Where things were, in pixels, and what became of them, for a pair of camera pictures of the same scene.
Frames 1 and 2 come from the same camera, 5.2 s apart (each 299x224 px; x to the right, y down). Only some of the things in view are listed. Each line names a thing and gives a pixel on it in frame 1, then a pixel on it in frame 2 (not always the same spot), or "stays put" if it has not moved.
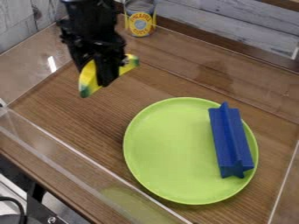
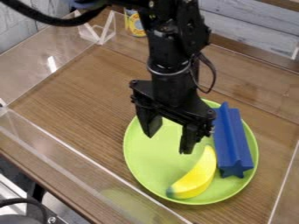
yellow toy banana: x=89 y=81 -> x=191 y=186
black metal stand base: x=38 y=213 stays put
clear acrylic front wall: x=53 y=185 stays put
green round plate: x=171 y=154 stays put
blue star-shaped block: x=230 y=141 stays put
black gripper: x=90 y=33 -> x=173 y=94
